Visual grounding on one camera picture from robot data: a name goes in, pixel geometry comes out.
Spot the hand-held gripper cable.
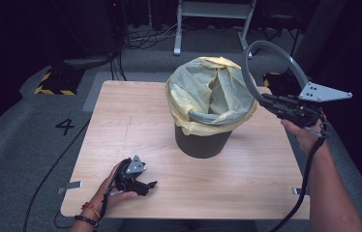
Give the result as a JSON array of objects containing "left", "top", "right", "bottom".
[
  {"left": 267, "top": 120, "right": 331, "bottom": 232},
  {"left": 99, "top": 170, "right": 120, "bottom": 221}
]

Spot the black bead bracelet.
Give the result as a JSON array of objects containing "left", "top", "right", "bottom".
[{"left": 74, "top": 214, "right": 100, "bottom": 229}]

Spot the right hand-held gripper cable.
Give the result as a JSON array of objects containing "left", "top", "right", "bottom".
[{"left": 267, "top": 120, "right": 331, "bottom": 232}]

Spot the metal table bracket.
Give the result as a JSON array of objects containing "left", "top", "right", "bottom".
[
  {"left": 290, "top": 187, "right": 310, "bottom": 196},
  {"left": 56, "top": 180, "right": 83, "bottom": 195}
]

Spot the yellow plastic trash bag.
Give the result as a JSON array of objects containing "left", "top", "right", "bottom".
[{"left": 164, "top": 56, "right": 258, "bottom": 137}]

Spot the left hand-held gripper cable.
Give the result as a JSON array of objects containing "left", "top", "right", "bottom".
[{"left": 99, "top": 170, "right": 120, "bottom": 221}]

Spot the black trash bin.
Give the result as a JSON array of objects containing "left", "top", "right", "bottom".
[{"left": 174, "top": 124, "right": 234, "bottom": 160}]

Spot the person's left hand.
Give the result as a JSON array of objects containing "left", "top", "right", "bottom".
[{"left": 96, "top": 159, "right": 138, "bottom": 213}]

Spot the orange bracelet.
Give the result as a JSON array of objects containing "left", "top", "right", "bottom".
[{"left": 80, "top": 201, "right": 102, "bottom": 220}]

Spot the bundle of floor cables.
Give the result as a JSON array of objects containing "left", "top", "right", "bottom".
[{"left": 122, "top": 21, "right": 183, "bottom": 51}]

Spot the black floor cable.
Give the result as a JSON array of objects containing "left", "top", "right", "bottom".
[{"left": 22, "top": 118, "right": 92, "bottom": 232}]

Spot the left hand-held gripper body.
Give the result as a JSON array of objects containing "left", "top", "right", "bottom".
[{"left": 112, "top": 154, "right": 150, "bottom": 192}]

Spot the black yellow striped stand base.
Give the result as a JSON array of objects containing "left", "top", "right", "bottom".
[
  {"left": 261, "top": 72, "right": 301, "bottom": 98},
  {"left": 34, "top": 68, "right": 86, "bottom": 97}
]

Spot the white metal stand frame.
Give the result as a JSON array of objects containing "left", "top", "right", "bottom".
[{"left": 172, "top": 0, "right": 258, "bottom": 59}]

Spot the person's right hand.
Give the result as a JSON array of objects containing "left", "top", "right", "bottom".
[{"left": 280, "top": 118, "right": 328, "bottom": 156}]

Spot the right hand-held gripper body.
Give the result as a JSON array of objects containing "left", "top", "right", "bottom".
[{"left": 270, "top": 81, "right": 353, "bottom": 130}]

